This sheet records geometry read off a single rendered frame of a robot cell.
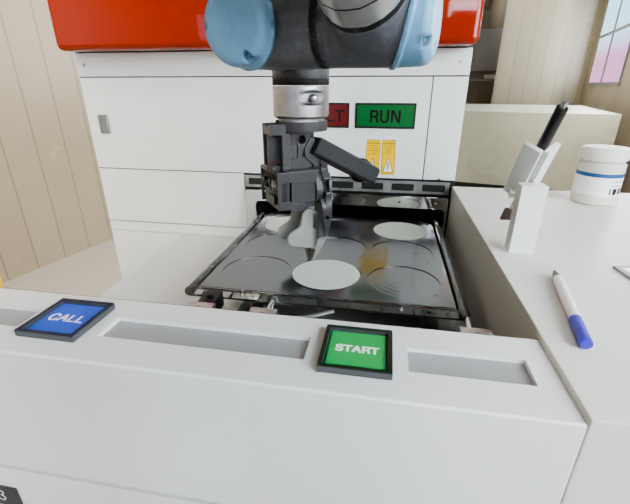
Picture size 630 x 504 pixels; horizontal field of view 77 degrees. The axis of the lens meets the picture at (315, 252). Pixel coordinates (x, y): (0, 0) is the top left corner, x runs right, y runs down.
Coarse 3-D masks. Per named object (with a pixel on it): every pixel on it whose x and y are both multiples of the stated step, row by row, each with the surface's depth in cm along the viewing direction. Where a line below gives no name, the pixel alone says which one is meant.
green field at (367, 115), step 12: (360, 108) 78; (372, 108) 78; (384, 108) 78; (396, 108) 77; (408, 108) 77; (360, 120) 79; (372, 120) 79; (384, 120) 78; (396, 120) 78; (408, 120) 78
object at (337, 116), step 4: (332, 108) 79; (336, 108) 79; (340, 108) 79; (344, 108) 79; (332, 112) 80; (336, 112) 79; (340, 112) 79; (344, 112) 79; (328, 116) 80; (332, 116) 80; (336, 116) 80; (340, 116) 80; (344, 116) 79; (328, 120) 80; (332, 120) 80; (336, 120) 80; (340, 120) 80; (344, 120) 80; (328, 124) 81; (332, 124) 80; (336, 124) 80; (340, 124) 80; (344, 124) 80
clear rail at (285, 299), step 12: (192, 288) 54; (204, 288) 54; (216, 288) 54; (240, 300) 53; (252, 300) 52; (264, 300) 52; (276, 300) 52; (288, 300) 51; (300, 300) 51; (312, 300) 51; (324, 300) 51; (336, 300) 51; (348, 300) 51; (372, 312) 50; (384, 312) 50; (396, 312) 49; (408, 312) 49; (420, 312) 49; (432, 312) 48; (444, 312) 48; (456, 312) 48; (468, 312) 48
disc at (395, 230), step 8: (384, 224) 79; (392, 224) 79; (400, 224) 79; (408, 224) 79; (376, 232) 75; (384, 232) 75; (392, 232) 75; (400, 232) 75; (408, 232) 75; (416, 232) 75; (424, 232) 75
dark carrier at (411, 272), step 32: (352, 224) 79; (416, 224) 79; (256, 256) 64; (288, 256) 64; (320, 256) 64; (352, 256) 64; (384, 256) 64; (416, 256) 64; (224, 288) 54; (256, 288) 54; (288, 288) 54; (352, 288) 54; (384, 288) 54; (416, 288) 54; (448, 288) 54
